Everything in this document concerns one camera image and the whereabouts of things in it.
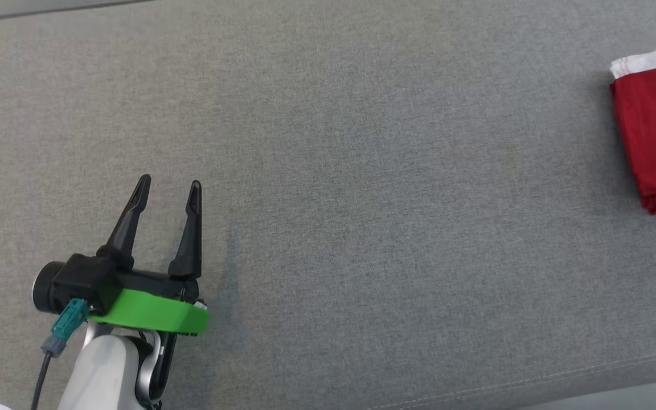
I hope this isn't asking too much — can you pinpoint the black cable with teal plug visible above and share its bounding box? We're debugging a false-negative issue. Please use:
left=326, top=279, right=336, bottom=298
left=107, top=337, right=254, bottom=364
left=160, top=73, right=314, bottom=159
left=31, top=298, right=89, bottom=410

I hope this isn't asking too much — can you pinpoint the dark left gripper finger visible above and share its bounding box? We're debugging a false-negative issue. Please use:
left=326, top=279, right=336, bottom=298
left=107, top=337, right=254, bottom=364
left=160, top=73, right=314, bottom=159
left=96, top=174, right=152, bottom=272
left=167, top=180, right=203, bottom=280

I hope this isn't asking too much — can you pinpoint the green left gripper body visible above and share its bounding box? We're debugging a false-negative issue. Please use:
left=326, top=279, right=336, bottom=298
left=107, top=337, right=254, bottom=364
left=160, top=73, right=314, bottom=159
left=88, top=268, right=210, bottom=337

